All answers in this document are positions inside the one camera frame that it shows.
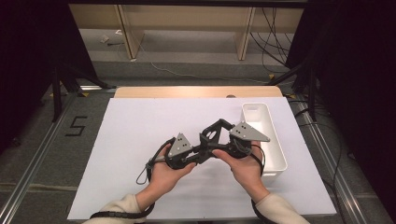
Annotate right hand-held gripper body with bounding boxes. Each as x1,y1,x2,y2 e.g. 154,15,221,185
227,121,271,159

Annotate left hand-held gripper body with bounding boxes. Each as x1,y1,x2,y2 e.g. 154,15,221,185
163,133,195,171

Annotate black phone case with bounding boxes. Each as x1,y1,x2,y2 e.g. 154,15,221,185
199,120,225,157

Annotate white rectangular plastic bin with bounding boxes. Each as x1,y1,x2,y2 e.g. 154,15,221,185
241,102,289,177

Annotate person's left hand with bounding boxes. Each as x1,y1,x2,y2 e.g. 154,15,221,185
144,143,196,200

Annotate person's right hand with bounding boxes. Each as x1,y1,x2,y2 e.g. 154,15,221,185
212,141,270,203

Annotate white table cover board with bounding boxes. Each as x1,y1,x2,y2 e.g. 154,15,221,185
66,96,337,220

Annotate black metal stand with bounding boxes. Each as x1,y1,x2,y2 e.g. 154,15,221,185
265,59,318,122
50,63,117,123

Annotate light wooden shelf unit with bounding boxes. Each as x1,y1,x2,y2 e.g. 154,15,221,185
68,3,304,62

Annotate black curtain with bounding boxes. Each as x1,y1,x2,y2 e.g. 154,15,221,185
284,0,396,216
0,0,97,153

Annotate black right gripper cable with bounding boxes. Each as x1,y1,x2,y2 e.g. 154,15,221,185
248,143,272,224

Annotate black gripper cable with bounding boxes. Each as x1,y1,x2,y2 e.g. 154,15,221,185
248,143,272,224
89,136,177,220

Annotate black floor cable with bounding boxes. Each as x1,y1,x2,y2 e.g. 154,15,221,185
293,106,347,224

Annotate thin white floor cable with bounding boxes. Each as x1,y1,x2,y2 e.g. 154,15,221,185
136,43,269,84

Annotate aluminium floor rail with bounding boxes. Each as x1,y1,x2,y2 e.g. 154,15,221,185
0,90,82,224
292,99,370,224

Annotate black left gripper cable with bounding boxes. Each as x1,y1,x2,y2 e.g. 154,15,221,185
89,136,177,220

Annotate bundle of black cables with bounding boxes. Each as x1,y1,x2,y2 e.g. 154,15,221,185
249,7,295,74

